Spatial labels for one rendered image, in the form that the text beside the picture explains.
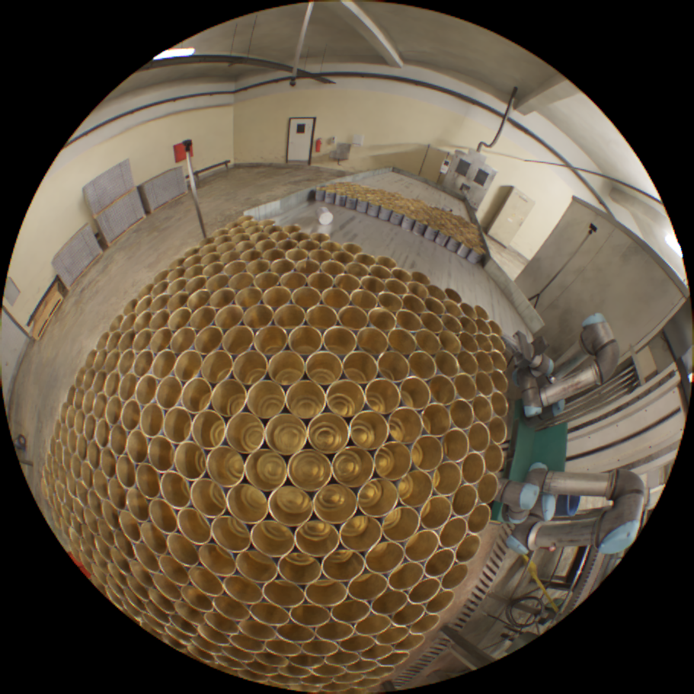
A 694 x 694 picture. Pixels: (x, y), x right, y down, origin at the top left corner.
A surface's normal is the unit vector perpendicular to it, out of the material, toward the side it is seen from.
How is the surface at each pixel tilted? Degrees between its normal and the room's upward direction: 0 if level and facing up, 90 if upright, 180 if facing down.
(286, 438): 2
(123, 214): 88
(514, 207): 90
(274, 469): 2
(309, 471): 2
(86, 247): 91
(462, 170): 90
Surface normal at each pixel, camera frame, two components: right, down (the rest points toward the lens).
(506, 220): -0.41, 0.75
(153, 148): 0.90, 0.43
